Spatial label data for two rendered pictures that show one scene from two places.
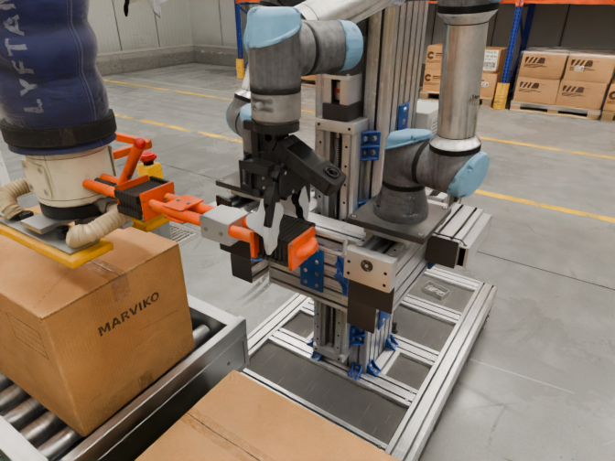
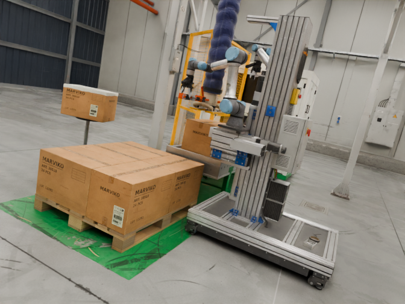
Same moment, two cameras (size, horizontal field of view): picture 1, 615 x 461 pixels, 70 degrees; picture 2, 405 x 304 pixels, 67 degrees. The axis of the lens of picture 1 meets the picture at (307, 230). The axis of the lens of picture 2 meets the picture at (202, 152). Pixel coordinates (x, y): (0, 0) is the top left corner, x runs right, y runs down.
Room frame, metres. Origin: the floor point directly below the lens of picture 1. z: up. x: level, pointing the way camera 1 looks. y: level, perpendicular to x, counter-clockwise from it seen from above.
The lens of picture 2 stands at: (0.46, -2.88, 1.27)
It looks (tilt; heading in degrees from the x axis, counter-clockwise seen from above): 11 degrees down; 81
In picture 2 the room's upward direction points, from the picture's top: 12 degrees clockwise
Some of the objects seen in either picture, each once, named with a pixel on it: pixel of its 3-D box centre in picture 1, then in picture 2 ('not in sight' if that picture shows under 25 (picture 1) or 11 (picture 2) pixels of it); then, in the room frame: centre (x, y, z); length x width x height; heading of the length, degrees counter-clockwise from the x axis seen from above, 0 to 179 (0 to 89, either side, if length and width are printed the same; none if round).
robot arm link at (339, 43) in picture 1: (318, 47); (200, 66); (0.75, -0.02, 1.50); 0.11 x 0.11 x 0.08; 41
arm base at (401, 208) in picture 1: (402, 196); (235, 120); (1.12, -0.26, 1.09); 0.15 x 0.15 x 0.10
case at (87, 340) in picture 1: (70, 300); (209, 138); (1.09, 0.73, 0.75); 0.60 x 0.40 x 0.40; 58
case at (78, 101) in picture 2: not in sight; (90, 102); (-0.51, 1.56, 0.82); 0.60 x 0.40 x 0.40; 167
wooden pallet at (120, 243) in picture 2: not in sight; (124, 203); (0.27, 0.01, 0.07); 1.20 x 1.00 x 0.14; 57
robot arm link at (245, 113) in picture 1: (259, 126); not in sight; (1.40, 0.15, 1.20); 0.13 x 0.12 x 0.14; 26
